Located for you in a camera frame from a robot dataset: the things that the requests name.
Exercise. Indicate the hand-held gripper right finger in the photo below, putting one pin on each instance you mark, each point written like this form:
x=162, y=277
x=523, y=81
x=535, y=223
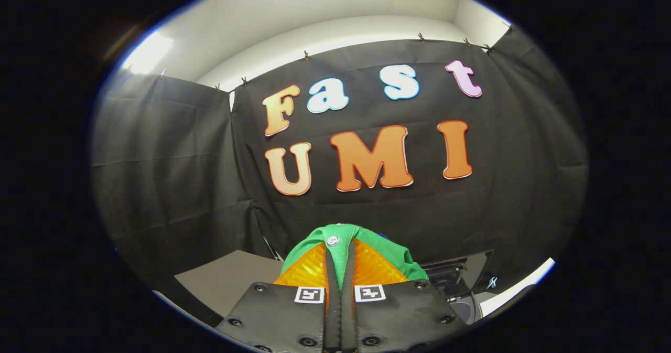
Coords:
x=403, y=316

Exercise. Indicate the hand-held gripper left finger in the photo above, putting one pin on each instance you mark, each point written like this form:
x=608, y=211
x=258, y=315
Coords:
x=283, y=316

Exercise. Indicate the dark grey washing machine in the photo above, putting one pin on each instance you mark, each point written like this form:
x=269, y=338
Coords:
x=464, y=311

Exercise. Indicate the green polo shirt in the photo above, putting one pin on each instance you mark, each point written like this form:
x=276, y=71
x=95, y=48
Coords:
x=351, y=231

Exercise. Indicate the grey cabinet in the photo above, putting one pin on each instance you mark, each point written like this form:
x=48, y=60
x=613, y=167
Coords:
x=230, y=279

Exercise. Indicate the light blue ribbon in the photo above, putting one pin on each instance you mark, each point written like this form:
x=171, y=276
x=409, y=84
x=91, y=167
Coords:
x=491, y=282

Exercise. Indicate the black backdrop cloth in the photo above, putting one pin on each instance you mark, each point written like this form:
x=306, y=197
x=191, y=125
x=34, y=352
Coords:
x=183, y=148

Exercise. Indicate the row of black clips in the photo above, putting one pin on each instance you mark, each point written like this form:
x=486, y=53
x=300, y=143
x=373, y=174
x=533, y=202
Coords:
x=421, y=37

